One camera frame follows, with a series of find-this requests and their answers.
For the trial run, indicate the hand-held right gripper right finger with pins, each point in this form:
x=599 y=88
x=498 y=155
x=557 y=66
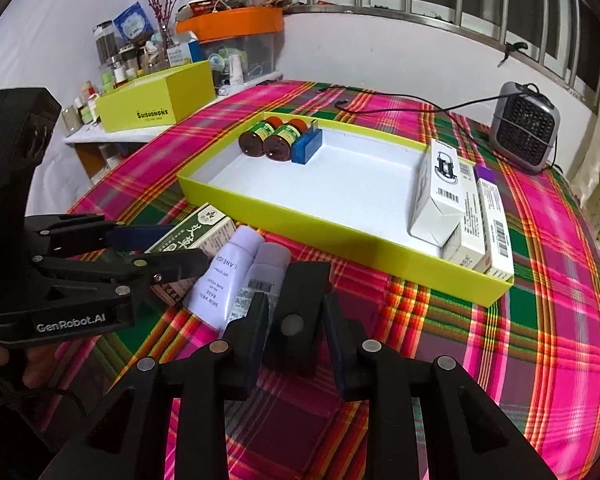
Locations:
x=336 y=340

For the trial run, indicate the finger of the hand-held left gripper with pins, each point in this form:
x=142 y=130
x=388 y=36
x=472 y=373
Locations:
x=145 y=237
x=180 y=265

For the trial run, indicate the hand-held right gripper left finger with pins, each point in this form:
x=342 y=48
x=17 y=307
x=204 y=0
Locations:
x=257 y=340

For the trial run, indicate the white cosmetic tube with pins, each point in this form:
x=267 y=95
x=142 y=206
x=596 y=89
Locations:
x=215 y=280

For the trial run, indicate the green patterned carton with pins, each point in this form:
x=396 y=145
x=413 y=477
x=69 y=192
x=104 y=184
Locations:
x=207 y=225

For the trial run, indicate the black rectangular device round button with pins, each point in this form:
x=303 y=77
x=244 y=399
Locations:
x=300 y=290

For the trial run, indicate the lavender cosmetic tube barcode label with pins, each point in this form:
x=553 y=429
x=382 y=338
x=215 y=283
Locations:
x=262 y=270

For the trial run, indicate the brown medicine bottle red cap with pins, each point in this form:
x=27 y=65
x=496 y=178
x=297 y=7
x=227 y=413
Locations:
x=280 y=145
x=252 y=142

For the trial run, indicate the yellow-green shallow box tray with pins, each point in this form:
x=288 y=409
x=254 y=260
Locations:
x=360 y=180

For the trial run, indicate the blue plastic stamp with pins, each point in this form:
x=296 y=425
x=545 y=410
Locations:
x=304 y=150

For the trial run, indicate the large white carton black drawing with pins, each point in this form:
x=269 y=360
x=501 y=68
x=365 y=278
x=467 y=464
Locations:
x=442 y=185

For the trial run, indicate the slim white carton purple end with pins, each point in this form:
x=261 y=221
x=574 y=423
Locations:
x=495 y=230

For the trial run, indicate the plaid cloth covered desktop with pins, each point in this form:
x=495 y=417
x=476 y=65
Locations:
x=545 y=310

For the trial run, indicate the grey desktop fan heater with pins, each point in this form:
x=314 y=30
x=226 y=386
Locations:
x=525 y=130

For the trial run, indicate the person's left hand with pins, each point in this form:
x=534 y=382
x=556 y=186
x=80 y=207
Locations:
x=37 y=367

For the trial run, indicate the row of small cosmetic bottles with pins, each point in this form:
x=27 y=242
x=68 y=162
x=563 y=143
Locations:
x=87 y=105

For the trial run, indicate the white side shelf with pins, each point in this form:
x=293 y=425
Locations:
x=130 y=136

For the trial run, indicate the yellow-green cardboard box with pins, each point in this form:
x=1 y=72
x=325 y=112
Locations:
x=145 y=110

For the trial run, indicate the glass jar dark contents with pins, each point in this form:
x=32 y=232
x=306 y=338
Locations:
x=105 y=45

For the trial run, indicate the blue and white box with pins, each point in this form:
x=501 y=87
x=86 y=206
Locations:
x=132 y=24

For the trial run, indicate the blue and white carton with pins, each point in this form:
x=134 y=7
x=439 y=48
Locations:
x=182 y=52

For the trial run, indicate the pink blossom branches in vase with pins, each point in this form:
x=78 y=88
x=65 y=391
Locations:
x=166 y=40

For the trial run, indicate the clear storage bin orange lid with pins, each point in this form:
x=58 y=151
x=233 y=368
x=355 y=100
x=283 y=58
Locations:
x=230 y=25

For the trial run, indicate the metal window grille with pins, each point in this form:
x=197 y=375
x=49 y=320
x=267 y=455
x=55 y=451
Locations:
x=430 y=20

